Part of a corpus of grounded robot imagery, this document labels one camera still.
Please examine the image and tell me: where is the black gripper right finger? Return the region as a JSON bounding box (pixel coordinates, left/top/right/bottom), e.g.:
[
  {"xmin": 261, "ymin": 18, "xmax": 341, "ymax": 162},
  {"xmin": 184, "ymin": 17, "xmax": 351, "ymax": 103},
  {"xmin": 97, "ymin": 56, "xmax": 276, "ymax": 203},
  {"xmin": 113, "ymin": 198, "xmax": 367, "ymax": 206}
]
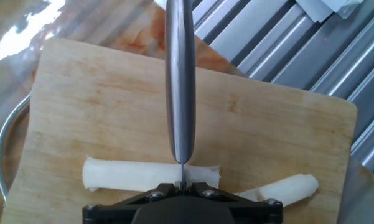
[{"xmin": 184, "ymin": 182, "xmax": 283, "ymax": 224}]

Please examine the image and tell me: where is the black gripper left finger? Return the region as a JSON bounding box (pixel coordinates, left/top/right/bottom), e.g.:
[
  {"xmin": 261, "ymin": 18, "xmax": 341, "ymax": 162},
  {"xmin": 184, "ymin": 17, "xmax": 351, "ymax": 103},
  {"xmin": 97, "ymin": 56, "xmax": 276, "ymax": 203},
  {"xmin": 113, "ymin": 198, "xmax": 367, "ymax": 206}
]
[{"xmin": 82, "ymin": 183, "xmax": 183, "ymax": 224}]

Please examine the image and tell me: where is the short white scallion piece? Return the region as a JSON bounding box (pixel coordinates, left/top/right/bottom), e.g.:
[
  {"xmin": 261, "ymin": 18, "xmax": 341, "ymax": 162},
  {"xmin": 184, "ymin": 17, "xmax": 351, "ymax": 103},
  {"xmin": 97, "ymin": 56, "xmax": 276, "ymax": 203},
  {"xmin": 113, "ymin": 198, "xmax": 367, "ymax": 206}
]
[
  {"xmin": 234, "ymin": 187, "xmax": 263, "ymax": 203},
  {"xmin": 257, "ymin": 173, "xmax": 320, "ymax": 208}
]

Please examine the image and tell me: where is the white scallion stalk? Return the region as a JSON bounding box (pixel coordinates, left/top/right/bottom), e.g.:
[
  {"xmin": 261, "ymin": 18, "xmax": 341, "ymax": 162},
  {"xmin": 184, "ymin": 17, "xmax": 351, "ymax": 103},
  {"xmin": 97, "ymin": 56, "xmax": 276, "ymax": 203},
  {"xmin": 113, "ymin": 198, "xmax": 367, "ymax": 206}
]
[{"xmin": 82, "ymin": 156, "xmax": 222, "ymax": 193}]

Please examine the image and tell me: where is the steel kitchen knife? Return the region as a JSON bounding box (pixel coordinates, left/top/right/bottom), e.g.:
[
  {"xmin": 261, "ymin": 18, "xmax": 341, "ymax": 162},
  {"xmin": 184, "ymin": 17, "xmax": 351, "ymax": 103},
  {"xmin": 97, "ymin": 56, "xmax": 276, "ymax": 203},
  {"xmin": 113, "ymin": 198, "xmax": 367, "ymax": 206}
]
[{"xmin": 164, "ymin": 0, "xmax": 197, "ymax": 191}]

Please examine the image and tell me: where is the wooden cutting board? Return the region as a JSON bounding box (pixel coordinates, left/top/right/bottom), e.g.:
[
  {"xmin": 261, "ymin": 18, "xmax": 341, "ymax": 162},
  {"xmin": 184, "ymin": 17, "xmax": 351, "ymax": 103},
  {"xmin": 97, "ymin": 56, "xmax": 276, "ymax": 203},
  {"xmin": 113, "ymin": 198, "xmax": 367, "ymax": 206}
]
[{"xmin": 1, "ymin": 37, "xmax": 358, "ymax": 224}]

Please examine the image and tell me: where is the orange marble pattern mat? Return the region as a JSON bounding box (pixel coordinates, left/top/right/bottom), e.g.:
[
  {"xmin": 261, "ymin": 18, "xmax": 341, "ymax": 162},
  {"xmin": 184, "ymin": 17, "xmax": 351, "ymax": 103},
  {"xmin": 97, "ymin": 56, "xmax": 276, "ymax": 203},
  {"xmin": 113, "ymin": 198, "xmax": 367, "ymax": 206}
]
[{"xmin": 0, "ymin": 0, "xmax": 374, "ymax": 224}]

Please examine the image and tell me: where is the white paper stack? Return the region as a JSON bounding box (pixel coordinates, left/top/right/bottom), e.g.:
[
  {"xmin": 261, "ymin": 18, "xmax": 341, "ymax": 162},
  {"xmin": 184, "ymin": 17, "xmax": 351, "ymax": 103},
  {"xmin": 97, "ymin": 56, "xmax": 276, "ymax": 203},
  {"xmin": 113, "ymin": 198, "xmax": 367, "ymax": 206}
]
[{"xmin": 294, "ymin": 0, "xmax": 364, "ymax": 24}]

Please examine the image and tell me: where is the steel ring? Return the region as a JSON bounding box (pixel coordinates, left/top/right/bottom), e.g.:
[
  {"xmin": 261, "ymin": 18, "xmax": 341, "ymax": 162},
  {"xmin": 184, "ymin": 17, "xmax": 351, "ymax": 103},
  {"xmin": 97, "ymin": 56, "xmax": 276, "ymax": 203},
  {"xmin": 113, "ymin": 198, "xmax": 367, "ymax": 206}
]
[{"xmin": 0, "ymin": 91, "xmax": 32, "ymax": 203}]

